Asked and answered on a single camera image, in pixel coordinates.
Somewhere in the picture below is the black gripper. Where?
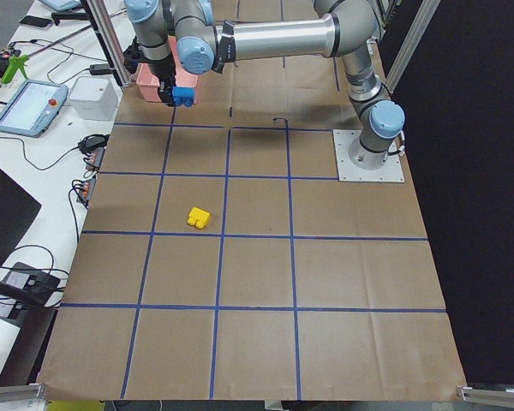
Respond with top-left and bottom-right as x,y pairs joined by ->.
146,52 -> 176,106

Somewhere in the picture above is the blue toy block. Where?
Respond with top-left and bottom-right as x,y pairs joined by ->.
171,86 -> 195,107

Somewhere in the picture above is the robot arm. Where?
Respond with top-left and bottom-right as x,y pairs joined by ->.
125,1 -> 405,165

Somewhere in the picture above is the pink plastic box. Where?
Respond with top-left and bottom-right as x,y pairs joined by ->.
136,36 -> 202,104

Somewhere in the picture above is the black power adapter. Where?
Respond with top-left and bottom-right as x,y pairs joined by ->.
88,63 -> 112,76

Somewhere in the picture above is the white square device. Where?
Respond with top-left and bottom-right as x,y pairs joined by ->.
69,76 -> 118,121

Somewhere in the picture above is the yellow toy block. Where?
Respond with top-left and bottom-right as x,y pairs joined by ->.
187,206 -> 212,229

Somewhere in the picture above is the teach pendant tablet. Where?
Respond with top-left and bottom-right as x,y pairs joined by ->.
0,80 -> 69,138

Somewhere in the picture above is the reach grabber tool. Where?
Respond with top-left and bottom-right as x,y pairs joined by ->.
0,25 -> 92,84

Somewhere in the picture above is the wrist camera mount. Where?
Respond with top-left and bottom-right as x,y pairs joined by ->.
123,37 -> 146,74

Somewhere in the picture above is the aluminium frame post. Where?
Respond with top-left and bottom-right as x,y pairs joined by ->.
81,0 -> 131,88

